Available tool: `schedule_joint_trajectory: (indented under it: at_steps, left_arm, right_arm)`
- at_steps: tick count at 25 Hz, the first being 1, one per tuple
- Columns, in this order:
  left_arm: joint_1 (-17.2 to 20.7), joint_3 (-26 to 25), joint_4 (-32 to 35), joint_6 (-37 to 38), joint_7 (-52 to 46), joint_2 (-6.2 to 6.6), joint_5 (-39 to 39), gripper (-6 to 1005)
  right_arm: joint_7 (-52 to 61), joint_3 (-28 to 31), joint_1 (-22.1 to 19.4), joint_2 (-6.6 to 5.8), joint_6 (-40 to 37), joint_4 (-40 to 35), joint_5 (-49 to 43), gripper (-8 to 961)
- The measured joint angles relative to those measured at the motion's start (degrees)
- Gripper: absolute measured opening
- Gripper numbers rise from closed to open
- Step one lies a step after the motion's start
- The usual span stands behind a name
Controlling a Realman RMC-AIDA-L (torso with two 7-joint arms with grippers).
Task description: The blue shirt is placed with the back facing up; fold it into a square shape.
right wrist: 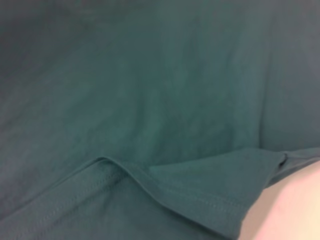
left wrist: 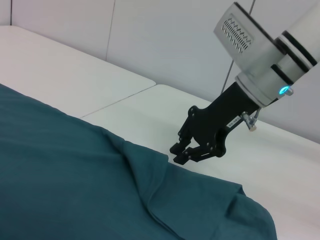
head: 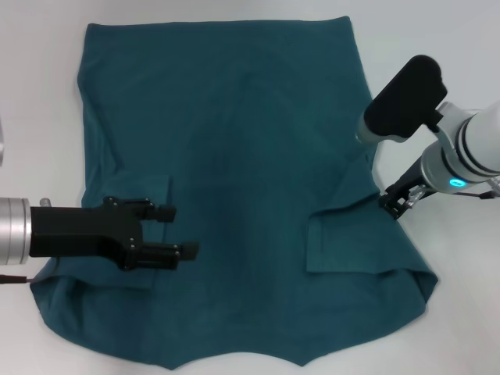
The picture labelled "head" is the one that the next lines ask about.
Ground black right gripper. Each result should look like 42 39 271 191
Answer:
379 155 435 222

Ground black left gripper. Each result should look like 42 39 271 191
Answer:
29 196 201 272

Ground teal blue shirt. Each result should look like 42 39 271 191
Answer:
30 15 439 356

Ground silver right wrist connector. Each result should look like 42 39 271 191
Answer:
405 186 427 207

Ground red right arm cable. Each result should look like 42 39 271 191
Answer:
456 177 500 199

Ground red black left arm cable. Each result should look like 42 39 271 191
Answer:
0 257 59 287

